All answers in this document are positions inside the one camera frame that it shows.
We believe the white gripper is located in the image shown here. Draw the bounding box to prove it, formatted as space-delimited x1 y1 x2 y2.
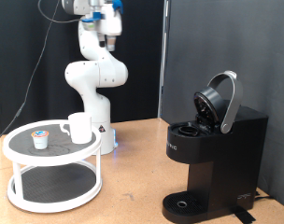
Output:
98 4 123 52

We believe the k-cup pod blue red lid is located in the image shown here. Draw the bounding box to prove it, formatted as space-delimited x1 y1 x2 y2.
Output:
31 130 50 150

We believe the Keurig lid with silver handle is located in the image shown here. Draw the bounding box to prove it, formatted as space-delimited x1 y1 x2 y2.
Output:
192 70 244 134

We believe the black Keurig coffee machine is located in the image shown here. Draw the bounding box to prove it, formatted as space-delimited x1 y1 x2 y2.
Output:
162 102 269 224

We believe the white ceramic mug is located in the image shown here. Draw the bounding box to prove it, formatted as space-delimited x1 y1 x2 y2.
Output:
59 112 93 145

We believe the white two-tier turntable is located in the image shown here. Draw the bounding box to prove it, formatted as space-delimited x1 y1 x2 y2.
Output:
2 119 103 214

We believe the black drip tray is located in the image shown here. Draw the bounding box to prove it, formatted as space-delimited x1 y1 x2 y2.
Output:
162 190 211 224

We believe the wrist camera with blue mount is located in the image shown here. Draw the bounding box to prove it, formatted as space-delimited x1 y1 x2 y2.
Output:
81 11 103 32

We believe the blue cable clip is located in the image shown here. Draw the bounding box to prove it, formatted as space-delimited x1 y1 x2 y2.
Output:
111 0 124 15

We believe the silver vertical frame pole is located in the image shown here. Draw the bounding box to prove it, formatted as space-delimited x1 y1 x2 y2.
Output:
158 0 172 119

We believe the black camera cable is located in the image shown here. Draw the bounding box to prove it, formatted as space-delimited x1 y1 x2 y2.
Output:
0 0 87 147

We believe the black power cord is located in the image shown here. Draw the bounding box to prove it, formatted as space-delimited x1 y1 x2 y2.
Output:
253 189 275 203

